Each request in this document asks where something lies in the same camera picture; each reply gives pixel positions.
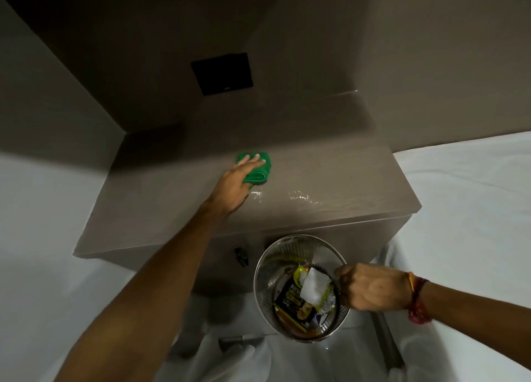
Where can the person's left hand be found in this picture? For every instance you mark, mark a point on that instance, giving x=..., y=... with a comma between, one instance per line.
x=230, y=188

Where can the person's right hand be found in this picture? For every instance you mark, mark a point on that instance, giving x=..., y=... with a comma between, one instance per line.
x=375, y=288

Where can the person's right fingers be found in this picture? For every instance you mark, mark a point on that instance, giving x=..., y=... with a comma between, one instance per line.
x=345, y=284

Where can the person's left fingers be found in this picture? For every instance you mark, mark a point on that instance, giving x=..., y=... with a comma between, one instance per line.
x=247, y=164

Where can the green cleaning cloth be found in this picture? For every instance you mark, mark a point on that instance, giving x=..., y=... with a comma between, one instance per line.
x=260, y=170

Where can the round metal waste bin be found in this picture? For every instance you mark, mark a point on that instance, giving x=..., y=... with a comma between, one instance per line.
x=276, y=265

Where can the person's left forearm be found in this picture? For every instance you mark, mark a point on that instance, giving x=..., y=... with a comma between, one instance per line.
x=153, y=294

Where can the person's right forearm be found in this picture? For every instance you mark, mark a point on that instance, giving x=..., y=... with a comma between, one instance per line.
x=473, y=311

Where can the clear plastic wrapper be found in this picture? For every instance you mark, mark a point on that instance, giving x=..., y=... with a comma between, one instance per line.
x=327, y=303

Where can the white crumpled tissue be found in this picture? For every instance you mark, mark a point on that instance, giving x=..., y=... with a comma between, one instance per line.
x=314, y=288

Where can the yellow wrapper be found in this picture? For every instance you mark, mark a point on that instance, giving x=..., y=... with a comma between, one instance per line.
x=299, y=274

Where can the dark snack packet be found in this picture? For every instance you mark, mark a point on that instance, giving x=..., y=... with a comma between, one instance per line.
x=292, y=307

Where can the brown wooden nightstand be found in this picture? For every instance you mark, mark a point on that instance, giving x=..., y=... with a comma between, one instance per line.
x=323, y=166

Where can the black wall switch panel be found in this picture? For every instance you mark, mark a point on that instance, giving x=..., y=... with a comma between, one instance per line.
x=222, y=73

